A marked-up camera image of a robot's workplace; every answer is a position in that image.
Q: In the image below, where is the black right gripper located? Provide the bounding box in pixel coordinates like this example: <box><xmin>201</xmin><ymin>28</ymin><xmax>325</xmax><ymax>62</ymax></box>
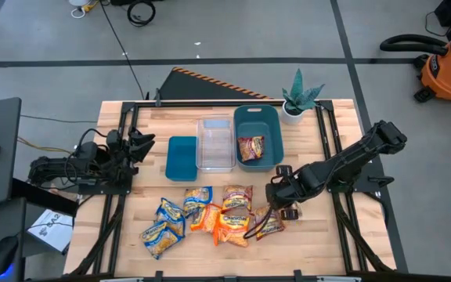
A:
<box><xmin>243</xmin><ymin>164</ymin><xmax>321</xmax><ymax>240</ymax></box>

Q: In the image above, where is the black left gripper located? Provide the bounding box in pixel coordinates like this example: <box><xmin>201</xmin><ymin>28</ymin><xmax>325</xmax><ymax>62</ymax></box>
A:
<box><xmin>106</xmin><ymin>128</ymin><xmax>157</xmax><ymax>179</ymax></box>

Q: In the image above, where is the red Maruchan noodle packet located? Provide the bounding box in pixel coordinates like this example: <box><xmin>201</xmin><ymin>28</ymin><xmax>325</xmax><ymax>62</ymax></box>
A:
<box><xmin>253</xmin><ymin>205</ymin><xmax>286</xmax><ymax>241</ymax></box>
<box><xmin>221</xmin><ymin>184</ymin><xmax>254</xmax><ymax>213</ymax></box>
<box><xmin>236</xmin><ymin>135</ymin><xmax>266</xmax><ymax>163</ymax></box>

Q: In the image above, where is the blue Maruchan noodle packet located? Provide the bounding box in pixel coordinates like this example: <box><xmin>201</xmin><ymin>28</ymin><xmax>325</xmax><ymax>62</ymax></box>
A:
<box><xmin>182</xmin><ymin>186</ymin><xmax>214</xmax><ymax>219</ymax></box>
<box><xmin>155</xmin><ymin>197</ymin><xmax>187</xmax><ymax>237</ymax></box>
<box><xmin>139</xmin><ymin>220</ymin><xmax>184</xmax><ymax>260</ymax></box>

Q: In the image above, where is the orange Maruchan noodle packet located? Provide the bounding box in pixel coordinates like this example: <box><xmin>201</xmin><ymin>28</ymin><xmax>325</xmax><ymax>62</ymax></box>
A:
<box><xmin>212</xmin><ymin>212</ymin><xmax>252</xmax><ymax>248</ymax></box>
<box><xmin>189</xmin><ymin>203</ymin><xmax>223</xmax><ymax>234</ymax></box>

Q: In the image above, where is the shallow teal plastic tray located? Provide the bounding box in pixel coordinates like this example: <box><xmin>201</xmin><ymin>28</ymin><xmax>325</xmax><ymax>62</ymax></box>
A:
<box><xmin>164</xmin><ymin>135</ymin><xmax>199</xmax><ymax>183</ymax></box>

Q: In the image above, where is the clear plastic bin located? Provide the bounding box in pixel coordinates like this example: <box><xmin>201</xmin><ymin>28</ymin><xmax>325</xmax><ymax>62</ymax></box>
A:
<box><xmin>195</xmin><ymin>117</ymin><xmax>237</xmax><ymax>174</ymax></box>

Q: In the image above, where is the black mat with hazard stripe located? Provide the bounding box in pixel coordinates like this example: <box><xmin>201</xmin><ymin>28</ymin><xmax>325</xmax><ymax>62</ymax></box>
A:
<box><xmin>157</xmin><ymin>66</ymin><xmax>274</xmax><ymax>101</ymax></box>

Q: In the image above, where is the deep teal plastic bin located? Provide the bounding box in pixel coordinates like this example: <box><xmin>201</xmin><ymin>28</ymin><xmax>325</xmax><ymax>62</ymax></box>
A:
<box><xmin>233</xmin><ymin>104</ymin><xmax>285</xmax><ymax>173</ymax></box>

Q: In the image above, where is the white printed paper sheet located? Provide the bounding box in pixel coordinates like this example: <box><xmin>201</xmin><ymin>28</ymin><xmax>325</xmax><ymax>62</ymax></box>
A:
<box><xmin>27</xmin><ymin>208</ymin><xmax>74</xmax><ymax>254</ymax></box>

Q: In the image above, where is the green plant in white pot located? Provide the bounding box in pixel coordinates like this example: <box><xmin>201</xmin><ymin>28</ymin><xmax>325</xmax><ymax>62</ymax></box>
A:
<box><xmin>280</xmin><ymin>67</ymin><xmax>326</xmax><ymax>126</ymax></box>

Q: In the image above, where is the black computer mouse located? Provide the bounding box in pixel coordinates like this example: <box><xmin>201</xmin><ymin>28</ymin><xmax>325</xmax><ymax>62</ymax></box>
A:
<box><xmin>0</xmin><ymin>234</ymin><xmax>20</xmax><ymax>277</ymax></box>

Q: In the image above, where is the orange shop vacuum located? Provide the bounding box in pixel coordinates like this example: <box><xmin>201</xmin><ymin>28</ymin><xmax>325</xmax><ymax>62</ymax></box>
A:
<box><xmin>379</xmin><ymin>26</ymin><xmax>451</xmax><ymax>114</ymax></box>

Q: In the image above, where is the black metal table frame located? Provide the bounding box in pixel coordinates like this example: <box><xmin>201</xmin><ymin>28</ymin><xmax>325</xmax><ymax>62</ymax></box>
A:
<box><xmin>67</xmin><ymin>99</ymin><xmax>399</xmax><ymax>280</ymax></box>

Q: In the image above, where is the long black floor cable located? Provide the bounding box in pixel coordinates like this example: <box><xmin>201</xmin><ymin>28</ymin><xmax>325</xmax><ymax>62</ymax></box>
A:
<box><xmin>99</xmin><ymin>0</ymin><xmax>147</xmax><ymax>99</ymax></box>

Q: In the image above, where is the yellow cable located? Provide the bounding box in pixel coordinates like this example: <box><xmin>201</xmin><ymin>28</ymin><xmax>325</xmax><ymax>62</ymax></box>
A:
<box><xmin>16</xmin><ymin>136</ymin><xmax>74</xmax><ymax>155</ymax></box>

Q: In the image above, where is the coiled black cable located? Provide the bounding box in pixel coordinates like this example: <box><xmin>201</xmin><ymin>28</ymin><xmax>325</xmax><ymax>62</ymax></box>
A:
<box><xmin>126</xmin><ymin>0</ymin><xmax>157</xmax><ymax>28</ymax></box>

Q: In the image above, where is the white cable loop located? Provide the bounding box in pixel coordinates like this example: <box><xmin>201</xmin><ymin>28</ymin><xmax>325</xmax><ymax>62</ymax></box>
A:
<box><xmin>70</xmin><ymin>5</ymin><xmax>88</xmax><ymax>20</ymax></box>

